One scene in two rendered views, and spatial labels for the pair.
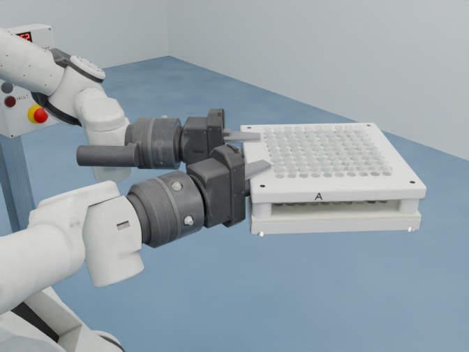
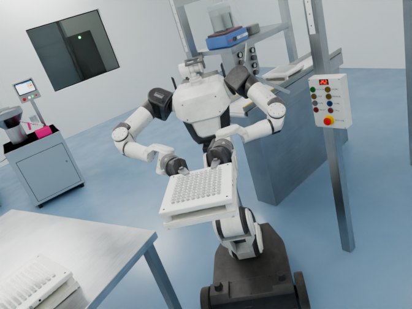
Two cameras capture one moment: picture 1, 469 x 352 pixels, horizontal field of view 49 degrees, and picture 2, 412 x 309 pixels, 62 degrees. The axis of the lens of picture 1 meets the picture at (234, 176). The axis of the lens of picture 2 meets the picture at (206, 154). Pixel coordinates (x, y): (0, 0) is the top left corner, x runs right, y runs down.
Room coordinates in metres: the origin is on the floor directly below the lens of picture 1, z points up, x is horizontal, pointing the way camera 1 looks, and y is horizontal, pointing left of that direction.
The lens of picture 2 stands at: (1.07, -1.15, 1.65)
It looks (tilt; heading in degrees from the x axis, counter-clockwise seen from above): 24 degrees down; 105
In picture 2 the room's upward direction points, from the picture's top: 18 degrees counter-clockwise
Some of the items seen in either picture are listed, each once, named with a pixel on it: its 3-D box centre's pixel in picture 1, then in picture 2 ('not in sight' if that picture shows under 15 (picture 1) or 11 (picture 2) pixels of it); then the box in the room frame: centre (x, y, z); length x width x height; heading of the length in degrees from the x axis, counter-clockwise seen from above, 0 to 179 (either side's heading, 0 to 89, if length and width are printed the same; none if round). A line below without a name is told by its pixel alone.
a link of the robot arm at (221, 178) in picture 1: (199, 197); (176, 168); (0.62, 0.05, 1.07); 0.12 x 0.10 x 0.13; 125
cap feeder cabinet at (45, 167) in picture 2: not in sight; (45, 165); (-1.83, 2.28, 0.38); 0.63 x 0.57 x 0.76; 40
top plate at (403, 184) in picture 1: (321, 157); (198, 187); (0.74, -0.14, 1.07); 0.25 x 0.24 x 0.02; 4
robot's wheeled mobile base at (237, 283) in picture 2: not in sight; (248, 255); (0.70, 0.47, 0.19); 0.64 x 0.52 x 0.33; 94
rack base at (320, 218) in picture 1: (319, 184); (202, 199); (0.74, -0.14, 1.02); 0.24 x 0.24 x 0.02; 4
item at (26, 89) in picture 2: not in sight; (34, 105); (-1.76, 2.52, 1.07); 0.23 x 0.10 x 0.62; 40
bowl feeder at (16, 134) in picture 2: not in sight; (18, 124); (-1.90, 2.29, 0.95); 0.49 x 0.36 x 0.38; 40
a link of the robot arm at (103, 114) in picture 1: (104, 128); (232, 137); (0.84, 0.23, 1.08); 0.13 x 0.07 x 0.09; 22
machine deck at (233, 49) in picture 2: not in sight; (241, 40); (0.90, 1.41, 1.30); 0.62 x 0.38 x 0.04; 50
